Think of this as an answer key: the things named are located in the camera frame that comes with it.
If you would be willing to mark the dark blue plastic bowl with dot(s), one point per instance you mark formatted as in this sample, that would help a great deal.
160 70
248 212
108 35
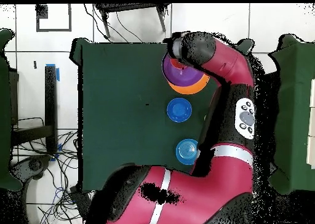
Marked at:
179 110

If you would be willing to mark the large yellow plastic bowl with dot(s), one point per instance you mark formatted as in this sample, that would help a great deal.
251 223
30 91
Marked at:
192 89

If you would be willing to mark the purple plastic bowl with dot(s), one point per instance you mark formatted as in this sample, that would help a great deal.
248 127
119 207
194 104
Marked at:
179 77

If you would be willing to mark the red plastic cup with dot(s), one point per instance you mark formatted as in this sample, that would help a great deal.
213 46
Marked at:
176 64

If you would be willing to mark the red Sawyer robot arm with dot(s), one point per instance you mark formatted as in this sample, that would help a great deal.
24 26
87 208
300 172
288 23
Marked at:
209 184

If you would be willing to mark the light blue plastic bowl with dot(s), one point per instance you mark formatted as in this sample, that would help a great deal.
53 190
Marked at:
185 151

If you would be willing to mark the dark green tablecloth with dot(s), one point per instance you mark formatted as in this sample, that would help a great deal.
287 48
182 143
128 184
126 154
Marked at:
110 110

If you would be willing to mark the blue tape strip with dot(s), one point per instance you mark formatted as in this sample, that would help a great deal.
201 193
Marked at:
58 75

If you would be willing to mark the black power strip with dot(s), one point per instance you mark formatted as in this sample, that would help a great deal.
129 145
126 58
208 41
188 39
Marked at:
80 199

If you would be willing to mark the black metal stool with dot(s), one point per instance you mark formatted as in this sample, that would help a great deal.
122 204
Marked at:
128 7

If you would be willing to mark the black chair base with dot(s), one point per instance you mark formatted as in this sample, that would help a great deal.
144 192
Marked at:
32 165

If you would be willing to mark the green cloth side table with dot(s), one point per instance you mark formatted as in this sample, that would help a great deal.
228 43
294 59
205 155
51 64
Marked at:
295 110
5 110

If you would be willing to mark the white boxes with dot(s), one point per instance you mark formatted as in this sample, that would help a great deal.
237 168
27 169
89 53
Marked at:
312 125

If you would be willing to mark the black table frame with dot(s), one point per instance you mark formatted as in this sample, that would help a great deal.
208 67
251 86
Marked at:
50 105

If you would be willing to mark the black square floor frame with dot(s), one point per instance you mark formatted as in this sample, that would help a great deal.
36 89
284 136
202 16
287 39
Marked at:
41 11

